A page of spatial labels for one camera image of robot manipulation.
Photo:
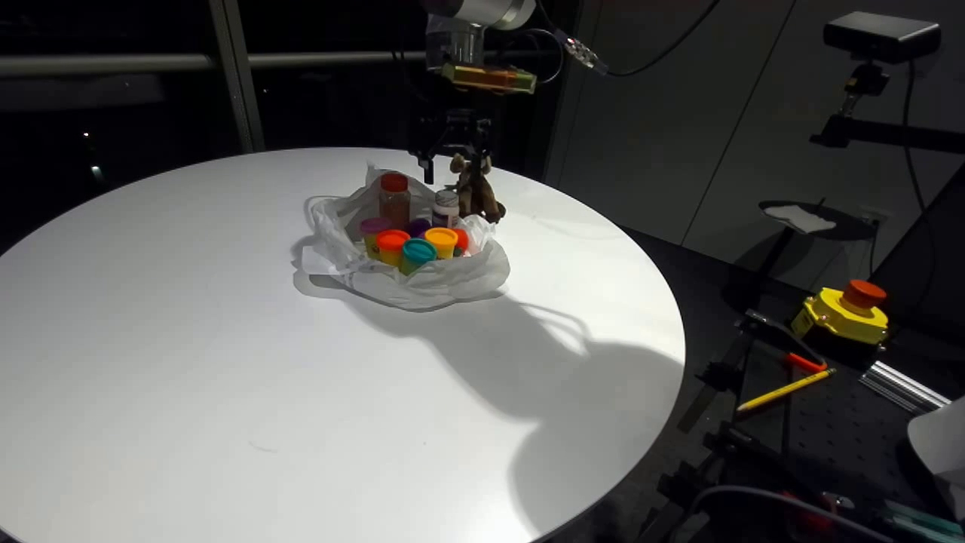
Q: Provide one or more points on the magenta lid dough tub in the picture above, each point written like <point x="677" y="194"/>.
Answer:
<point x="373" y="228"/>

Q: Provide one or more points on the teal lid dough tub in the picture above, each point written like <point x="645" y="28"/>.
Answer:
<point x="417" y="255"/>

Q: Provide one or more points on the grey window post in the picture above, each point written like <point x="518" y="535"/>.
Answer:
<point x="237" y="79"/>

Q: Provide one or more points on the black stand with white plate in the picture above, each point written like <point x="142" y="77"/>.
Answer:
<point x="804" y="214"/>

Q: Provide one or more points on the yellow emergency stop button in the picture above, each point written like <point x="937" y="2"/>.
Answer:
<point x="841" y="314"/>

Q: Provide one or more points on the teal tool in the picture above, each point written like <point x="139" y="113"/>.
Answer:
<point x="920" y="521"/>

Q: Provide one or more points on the brown plush monkey toy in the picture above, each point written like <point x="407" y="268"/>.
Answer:
<point x="481" y="192"/>

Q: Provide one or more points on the white plastic bag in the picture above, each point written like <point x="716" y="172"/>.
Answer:
<point x="441" y="287"/>

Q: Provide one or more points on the red lid spice jar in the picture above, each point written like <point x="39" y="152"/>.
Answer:
<point x="392" y="199"/>

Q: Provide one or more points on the orange lid dough tub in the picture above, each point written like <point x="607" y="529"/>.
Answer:
<point x="392" y="244"/>

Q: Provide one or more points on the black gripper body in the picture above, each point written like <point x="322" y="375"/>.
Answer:
<point x="458" y="125"/>

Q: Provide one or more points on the yellow lid dough tub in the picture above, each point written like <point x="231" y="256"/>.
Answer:
<point x="441" y="239"/>

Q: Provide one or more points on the grey horizontal window rail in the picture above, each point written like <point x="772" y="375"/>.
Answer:
<point x="122" y="64"/>

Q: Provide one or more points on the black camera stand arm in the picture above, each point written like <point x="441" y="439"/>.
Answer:
<point x="886" y="134"/>

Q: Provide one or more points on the yellow pencil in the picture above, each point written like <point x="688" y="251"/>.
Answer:
<point x="786" y="391"/>

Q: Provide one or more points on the aluminium profile rail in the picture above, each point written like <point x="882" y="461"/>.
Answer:
<point x="907" y="384"/>

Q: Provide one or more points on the black optical breadboard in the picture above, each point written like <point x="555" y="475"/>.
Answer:
<point x="855" y="431"/>

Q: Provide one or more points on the white rounded device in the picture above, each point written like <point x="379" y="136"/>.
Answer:
<point x="946" y="440"/>

